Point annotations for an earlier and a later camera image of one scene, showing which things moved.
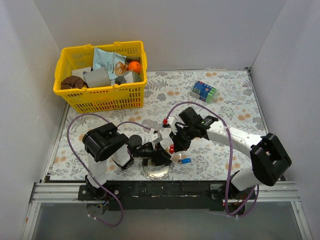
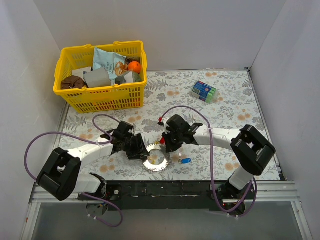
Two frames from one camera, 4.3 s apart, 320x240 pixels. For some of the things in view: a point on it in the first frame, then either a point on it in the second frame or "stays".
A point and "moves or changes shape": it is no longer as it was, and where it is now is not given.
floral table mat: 195,124 stays
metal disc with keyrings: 155,172 moves or changes shape
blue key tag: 186,160 stays
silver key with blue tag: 179,160 stays
